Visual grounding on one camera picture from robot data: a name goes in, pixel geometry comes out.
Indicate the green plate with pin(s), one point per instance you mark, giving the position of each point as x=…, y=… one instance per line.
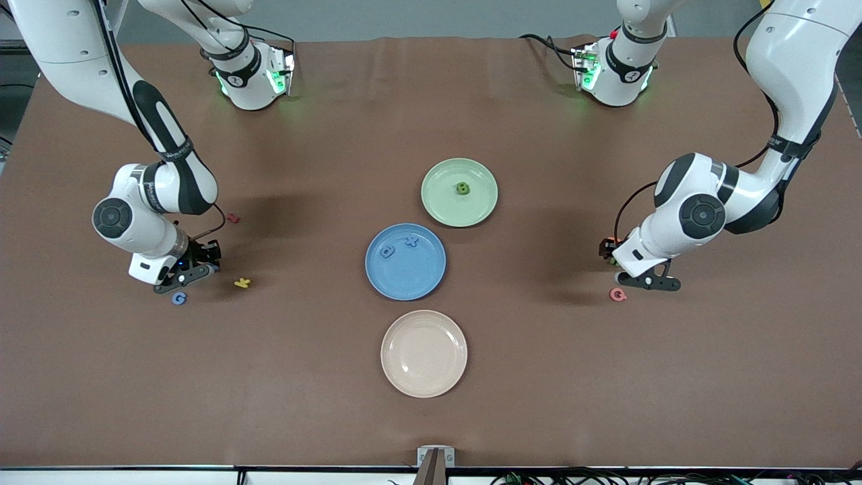
x=444, y=202

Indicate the pink foam letter Q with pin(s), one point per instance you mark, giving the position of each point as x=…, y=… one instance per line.
x=612, y=294

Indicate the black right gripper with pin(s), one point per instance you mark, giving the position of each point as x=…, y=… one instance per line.
x=201, y=253

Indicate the white table edge rail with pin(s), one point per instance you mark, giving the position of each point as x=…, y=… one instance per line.
x=135, y=477

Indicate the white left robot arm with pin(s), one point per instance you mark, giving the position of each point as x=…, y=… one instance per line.
x=794, y=60

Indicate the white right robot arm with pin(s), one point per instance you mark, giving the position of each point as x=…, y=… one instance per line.
x=67, y=54

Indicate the grey metal camera bracket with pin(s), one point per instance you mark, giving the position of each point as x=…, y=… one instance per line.
x=434, y=465

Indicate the blue plate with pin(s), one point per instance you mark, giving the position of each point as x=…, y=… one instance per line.
x=406, y=276

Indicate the beige plate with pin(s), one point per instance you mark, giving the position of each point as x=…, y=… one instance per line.
x=423, y=353

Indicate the blue foam letter P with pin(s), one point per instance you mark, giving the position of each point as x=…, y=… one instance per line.
x=382, y=251

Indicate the blue foam letter G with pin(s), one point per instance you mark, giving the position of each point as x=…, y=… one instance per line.
x=174, y=298

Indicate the brown table mat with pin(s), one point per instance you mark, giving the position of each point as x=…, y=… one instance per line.
x=269, y=377

